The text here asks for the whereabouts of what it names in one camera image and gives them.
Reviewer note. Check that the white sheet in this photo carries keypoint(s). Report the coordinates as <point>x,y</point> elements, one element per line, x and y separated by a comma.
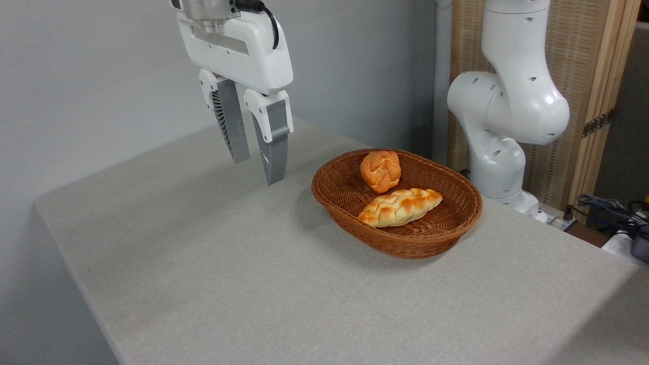
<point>616,243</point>

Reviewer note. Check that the round orange bread roll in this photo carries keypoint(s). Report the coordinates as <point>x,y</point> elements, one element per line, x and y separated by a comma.
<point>380,171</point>

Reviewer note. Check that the brown wicker basket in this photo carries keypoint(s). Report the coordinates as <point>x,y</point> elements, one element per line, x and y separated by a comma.
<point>350,203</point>

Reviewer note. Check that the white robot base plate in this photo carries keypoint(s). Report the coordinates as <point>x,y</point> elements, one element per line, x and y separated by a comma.
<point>550,217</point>

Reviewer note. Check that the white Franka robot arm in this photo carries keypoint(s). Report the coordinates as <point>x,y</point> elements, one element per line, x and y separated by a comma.
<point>507,101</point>

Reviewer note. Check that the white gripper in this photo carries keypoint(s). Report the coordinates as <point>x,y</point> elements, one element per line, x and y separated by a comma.
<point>238,48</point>

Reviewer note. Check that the metal screen hinge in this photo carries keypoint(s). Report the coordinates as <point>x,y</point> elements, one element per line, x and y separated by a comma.
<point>597,122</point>

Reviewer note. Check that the long braided bread loaf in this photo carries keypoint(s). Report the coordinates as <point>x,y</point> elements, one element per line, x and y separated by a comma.
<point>400,207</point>

